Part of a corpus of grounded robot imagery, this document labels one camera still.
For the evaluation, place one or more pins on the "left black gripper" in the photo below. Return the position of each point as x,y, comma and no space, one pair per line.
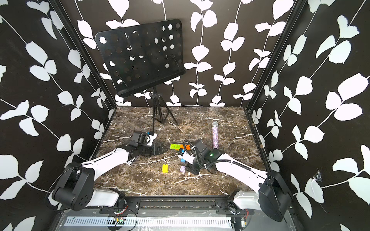
158,151

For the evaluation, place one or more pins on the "purple glitter microphone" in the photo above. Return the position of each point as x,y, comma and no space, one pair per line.
215,134

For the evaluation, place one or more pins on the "black perforated music stand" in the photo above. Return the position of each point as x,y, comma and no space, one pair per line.
142,57

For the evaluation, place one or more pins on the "lilac square lego brick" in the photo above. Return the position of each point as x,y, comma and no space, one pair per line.
183,169

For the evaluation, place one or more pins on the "orange long lego brick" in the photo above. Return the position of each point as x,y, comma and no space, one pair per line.
187,147

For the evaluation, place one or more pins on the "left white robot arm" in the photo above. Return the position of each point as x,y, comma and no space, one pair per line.
74,188

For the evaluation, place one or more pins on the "white slotted cable duct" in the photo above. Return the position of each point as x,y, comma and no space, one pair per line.
127,222

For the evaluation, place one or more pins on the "black front mounting rail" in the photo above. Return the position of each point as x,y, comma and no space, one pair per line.
222,204

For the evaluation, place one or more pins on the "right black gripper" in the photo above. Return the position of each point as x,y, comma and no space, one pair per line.
190,168

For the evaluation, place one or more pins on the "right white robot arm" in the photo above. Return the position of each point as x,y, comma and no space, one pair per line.
270,193

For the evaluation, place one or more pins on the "yellow lego brick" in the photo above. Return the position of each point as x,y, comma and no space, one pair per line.
165,168

